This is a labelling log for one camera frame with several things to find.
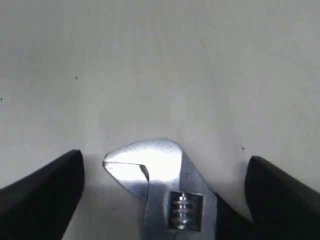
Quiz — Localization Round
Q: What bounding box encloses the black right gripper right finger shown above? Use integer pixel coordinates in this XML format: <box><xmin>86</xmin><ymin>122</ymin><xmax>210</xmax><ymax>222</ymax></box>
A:
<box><xmin>244</xmin><ymin>156</ymin><xmax>320</xmax><ymax>240</ymax></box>

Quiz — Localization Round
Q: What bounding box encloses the adjustable wrench black handle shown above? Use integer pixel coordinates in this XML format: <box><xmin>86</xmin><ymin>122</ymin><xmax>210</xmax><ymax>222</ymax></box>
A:
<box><xmin>101</xmin><ymin>136</ymin><xmax>253</xmax><ymax>240</ymax></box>

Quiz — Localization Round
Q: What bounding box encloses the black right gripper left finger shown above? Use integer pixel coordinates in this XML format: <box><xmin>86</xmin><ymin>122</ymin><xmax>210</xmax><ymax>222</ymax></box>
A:
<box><xmin>0</xmin><ymin>149</ymin><xmax>84</xmax><ymax>240</ymax></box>

